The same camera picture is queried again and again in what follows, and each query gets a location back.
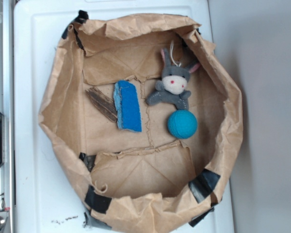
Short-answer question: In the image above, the blue sponge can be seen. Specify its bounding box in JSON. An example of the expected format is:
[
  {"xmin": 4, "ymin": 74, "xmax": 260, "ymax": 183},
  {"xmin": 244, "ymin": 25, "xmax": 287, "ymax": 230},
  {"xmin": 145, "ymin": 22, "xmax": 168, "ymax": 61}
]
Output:
[{"xmin": 113, "ymin": 80, "xmax": 142, "ymax": 132}]

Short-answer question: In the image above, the brown paper bag tray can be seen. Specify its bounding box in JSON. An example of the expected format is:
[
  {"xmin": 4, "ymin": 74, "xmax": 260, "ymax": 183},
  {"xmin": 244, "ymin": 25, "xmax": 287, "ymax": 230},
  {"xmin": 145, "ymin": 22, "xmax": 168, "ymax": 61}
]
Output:
[{"xmin": 39, "ymin": 11, "xmax": 243, "ymax": 233}]

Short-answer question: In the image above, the teal rubber ball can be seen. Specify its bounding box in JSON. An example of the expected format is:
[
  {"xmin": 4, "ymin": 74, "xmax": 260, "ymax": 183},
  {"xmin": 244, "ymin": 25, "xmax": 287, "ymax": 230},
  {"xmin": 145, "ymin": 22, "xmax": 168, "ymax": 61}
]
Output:
[{"xmin": 167, "ymin": 110, "xmax": 198, "ymax": 139}]

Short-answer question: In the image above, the grey plush donkey toy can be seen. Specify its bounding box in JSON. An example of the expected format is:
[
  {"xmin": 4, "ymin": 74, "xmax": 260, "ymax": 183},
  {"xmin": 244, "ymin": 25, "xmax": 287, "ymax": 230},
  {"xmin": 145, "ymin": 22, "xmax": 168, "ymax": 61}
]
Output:
[{"xmin": 146, "ymin": 42, "xmax": 201, "ymax": 110}]

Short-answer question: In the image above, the brown wood piece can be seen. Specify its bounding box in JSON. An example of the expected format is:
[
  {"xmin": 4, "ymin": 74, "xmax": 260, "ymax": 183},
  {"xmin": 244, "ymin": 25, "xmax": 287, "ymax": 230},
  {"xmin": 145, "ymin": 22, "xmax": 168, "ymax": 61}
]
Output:
[{"xmin": 85, "ymin": 86, "xmax": 117, "ymax": 123}]

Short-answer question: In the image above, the metal rail frame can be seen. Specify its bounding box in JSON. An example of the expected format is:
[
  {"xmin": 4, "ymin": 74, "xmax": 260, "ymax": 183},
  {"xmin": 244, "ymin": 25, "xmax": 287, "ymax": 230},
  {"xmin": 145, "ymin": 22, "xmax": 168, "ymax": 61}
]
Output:
[{"xmin": 0, "ymin": 0, "xmax": 16, "ymax": 233}]

